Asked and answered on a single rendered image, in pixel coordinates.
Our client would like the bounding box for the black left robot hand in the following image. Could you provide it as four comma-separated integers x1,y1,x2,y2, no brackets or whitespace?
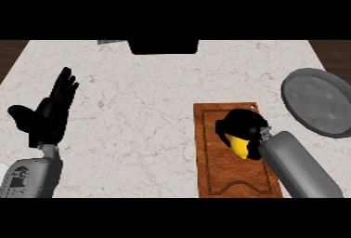
7,66,81,149

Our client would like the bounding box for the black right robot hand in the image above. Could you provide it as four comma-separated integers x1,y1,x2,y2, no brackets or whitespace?
213,108,271,161

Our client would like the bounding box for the yellow lemon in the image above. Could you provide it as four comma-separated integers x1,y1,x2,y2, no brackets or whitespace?
225,134,250,160

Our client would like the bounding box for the brown wooden cutting board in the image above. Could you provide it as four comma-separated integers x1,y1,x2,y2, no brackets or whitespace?
191,101,284,199

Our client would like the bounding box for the grey round pan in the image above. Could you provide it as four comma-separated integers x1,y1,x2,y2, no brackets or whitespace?
280,67,351,139

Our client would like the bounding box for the black appliance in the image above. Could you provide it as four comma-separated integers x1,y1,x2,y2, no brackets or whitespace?
126,39,200,56

